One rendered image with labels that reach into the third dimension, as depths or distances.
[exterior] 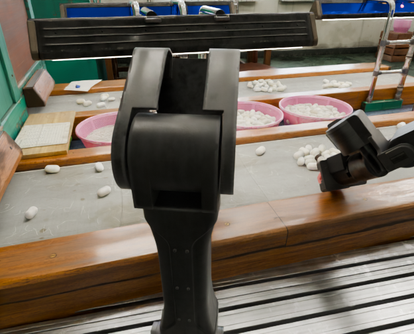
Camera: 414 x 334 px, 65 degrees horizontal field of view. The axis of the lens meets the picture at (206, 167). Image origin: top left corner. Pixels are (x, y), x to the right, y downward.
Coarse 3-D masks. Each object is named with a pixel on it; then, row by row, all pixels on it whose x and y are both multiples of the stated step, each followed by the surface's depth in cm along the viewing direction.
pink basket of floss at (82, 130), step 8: (112, 112) 117; (88, 120) 111; (96, 120) 114; (104, 120) 115; (112, 120) 117; (80, 128) 107; (88, 128) 111; (96, 128) 114; (80, 136) 98; (88, 144) 98; (96, 144) 96; (104, 144) 96
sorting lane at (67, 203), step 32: (384, 128) 112; (256, 160) 91; (288, 160) 91; (32, 192) 77; (64, 192) 77; (96, 192) 77; (128, 192) 77; (256, 192) 77; (288, 192) 77; (320, 192) 77; (0, 224) 67; (32, 224) 67; (64, 224) 67; (96, 224) 67; (128, 224) 67
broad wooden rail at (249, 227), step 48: (336, 192) 73; (384, 192) 73; (48, 240) 59; (96, 240) 59; (144, 240) 59; (240, 240) 60; (288, 240) 63; (336, 240) 68; (384, 240) 72; (0, 288) 51; (48, 288) 53; (96, 288) 56; (144, 288) 59
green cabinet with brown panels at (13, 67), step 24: (0, 0) 105; (24, 0) 136; (0, 24) 98; (24, 24) 131; (0, 48) 95; (24, 48) 126; (0, 72) 95; (24, 72) 121; (0, 96) 92; (0, 120) 90
